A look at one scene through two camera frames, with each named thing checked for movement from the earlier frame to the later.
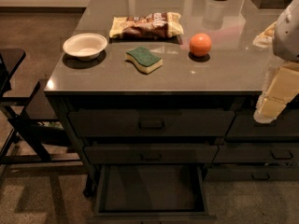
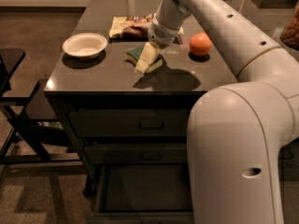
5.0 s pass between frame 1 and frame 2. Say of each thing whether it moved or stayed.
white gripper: moved
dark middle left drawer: stayed
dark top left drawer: stayed
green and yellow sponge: stayed
